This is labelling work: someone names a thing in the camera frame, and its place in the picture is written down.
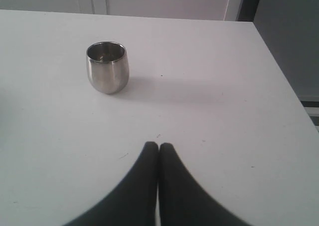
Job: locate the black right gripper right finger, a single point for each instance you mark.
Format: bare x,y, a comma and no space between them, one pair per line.
182,201

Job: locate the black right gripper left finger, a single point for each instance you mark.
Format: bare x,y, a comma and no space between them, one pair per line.
133,201

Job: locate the small stainless steel cup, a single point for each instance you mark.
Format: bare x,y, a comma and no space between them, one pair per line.
107,66

